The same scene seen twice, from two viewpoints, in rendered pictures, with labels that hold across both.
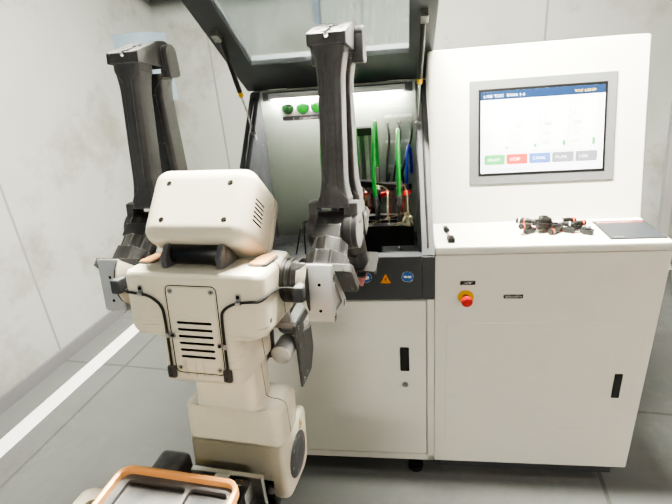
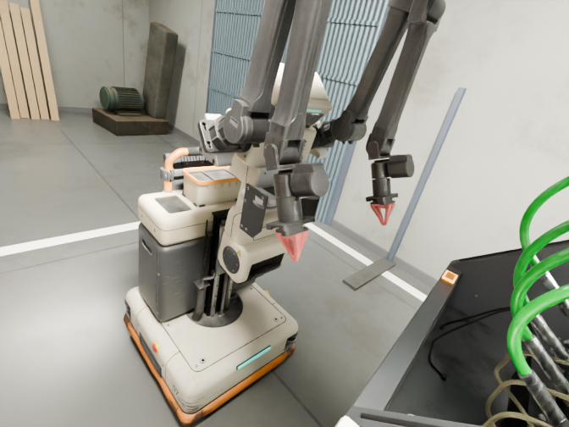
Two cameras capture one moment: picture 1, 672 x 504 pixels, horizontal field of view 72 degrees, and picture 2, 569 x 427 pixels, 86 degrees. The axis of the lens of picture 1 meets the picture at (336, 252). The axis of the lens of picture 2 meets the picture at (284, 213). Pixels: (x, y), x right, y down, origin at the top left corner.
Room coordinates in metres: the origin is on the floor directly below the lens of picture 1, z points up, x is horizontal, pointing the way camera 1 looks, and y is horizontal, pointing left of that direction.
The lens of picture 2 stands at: (1.35, -0.62, 1.39)
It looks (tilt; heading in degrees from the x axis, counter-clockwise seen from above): 25 degrees down; 116
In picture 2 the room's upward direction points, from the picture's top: 13 degrees clockwise
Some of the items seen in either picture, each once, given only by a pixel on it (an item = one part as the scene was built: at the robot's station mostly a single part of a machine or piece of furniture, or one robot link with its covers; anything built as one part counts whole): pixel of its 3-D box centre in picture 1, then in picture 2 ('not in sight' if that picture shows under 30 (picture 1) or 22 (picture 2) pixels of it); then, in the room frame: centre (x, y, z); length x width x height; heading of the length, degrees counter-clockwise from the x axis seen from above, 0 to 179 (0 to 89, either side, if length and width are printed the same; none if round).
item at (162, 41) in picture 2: not in sight; (132, 76); (-3.13, 2.51, 0.78); 0.96 x 0.92 x 1.56; 75
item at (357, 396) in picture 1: (338, 380); not in sight; (1.42, 0.03, 0.44); 0.65 x 0.02 x 0.68; 81
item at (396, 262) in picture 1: (329, 276); (412, 341); (1.44, 0.03, 0.87); 0.62 x 0.04 x 0.16; 81
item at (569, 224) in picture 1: (553, 223); not in sight; (1.41, -0.71, 1.01); 0.23 x 0.11 x 0.06; 81
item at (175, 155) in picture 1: (169, 144); (400, 85); (1.14, 0.38, 1.40); 0.11 x 0.06 x 0.43; 75
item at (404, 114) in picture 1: (398, 146); not in sight; (1.89, -0.29, 1.20); 0.13 x 0.03 x 0.31; 81
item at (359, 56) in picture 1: (343, 136); (301, 58); (1.03, -0.04, 1.40); 0.11 x 0.06 x 0.43; 75
